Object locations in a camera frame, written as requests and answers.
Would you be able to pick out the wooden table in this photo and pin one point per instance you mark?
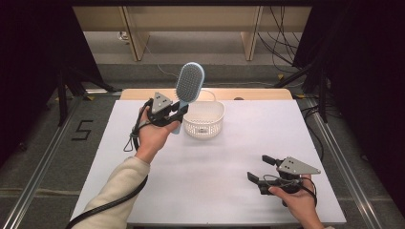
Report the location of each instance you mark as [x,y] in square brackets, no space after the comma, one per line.
[254,94]

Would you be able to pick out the metal floor rail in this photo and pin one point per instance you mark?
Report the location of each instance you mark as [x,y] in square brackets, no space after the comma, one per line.
[38,175]
[350,178]

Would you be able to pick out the person's left hand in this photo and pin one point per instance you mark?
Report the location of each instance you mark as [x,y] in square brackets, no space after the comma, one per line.
[154,140]

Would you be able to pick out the white plastic basket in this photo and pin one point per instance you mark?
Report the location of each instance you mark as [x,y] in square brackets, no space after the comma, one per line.
[203,122]

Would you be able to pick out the black curtain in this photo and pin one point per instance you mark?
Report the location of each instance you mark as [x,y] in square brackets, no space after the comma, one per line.
[366,79]
[31,63]

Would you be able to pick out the light blue hairbrush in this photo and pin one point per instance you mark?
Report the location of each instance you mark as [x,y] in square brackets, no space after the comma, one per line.
[190,81]

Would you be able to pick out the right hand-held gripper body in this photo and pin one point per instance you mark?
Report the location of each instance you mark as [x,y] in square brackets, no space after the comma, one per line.
[296,167]

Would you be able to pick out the beige wooden desk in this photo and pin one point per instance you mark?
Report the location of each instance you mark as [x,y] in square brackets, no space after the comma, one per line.
[191,17]

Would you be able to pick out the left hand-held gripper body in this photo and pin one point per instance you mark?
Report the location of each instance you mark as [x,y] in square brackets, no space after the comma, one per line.
[159,108]

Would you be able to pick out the black metal stand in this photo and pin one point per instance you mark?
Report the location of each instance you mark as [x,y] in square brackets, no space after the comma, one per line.
[323,92]
[62,95]

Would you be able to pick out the person's right hand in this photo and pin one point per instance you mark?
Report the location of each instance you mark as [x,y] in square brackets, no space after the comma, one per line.
[299,205]

